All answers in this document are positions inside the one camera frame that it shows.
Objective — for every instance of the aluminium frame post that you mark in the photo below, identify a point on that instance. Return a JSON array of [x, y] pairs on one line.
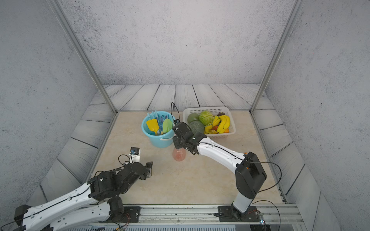
[[64, 23], [278, 51]]

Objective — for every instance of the green cabbage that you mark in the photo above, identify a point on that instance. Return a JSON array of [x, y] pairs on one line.
[[206, 117]]

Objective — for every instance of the netted green melon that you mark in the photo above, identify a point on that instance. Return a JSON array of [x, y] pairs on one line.
[[196, 127]]

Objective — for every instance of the yellow banana bunch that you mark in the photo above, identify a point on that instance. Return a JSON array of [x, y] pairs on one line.
[[221, 123]]

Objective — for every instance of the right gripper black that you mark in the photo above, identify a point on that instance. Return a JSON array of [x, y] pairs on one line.
[[176, 143]]

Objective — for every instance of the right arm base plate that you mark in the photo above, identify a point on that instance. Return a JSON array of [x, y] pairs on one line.
[[231, 214]]

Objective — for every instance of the yellow bell pepper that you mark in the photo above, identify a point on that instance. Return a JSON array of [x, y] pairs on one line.
[[209, 130]]

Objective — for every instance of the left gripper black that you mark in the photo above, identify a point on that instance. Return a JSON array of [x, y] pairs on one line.
[[145, 175]]

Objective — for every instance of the smooth green melon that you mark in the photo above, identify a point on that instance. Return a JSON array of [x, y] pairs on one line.
[[193, 117]]

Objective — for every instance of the light blue hand rake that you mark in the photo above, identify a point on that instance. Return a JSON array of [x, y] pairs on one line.
[[153, 115]]

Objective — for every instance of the right aluminium frame post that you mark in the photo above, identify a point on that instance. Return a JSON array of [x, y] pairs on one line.
[[278, 51]]

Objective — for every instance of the yellow plastic shovel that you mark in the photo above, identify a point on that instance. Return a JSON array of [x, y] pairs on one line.
[[153, 126]]

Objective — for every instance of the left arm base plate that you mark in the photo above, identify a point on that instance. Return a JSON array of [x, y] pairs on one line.
[[130, 214]]

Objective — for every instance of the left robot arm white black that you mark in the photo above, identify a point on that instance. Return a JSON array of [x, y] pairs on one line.
[[97, 200]]

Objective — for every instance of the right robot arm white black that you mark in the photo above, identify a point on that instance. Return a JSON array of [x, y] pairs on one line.
[[249, 172]]

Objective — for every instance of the teal rake yellow handle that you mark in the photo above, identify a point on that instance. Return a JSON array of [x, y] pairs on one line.
[[161, 120]]

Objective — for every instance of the white plastic basket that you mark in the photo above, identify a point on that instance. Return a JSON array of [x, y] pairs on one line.
[[216, 111]]

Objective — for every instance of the light blue plastic bucket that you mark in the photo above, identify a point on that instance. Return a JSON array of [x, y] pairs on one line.
[[162, 140]]

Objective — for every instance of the left aluminium frame post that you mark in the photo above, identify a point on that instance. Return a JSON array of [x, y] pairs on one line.
[[64, 23]]

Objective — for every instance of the aluminium front rail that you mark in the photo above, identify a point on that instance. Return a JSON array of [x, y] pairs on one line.
[[183, 215]]

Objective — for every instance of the pink spray bottle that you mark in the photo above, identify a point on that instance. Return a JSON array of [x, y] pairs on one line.
[[179, 154]]

